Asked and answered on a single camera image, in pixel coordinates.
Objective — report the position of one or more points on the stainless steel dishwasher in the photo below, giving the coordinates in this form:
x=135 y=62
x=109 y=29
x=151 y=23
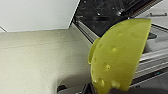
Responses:
x=90 y=20

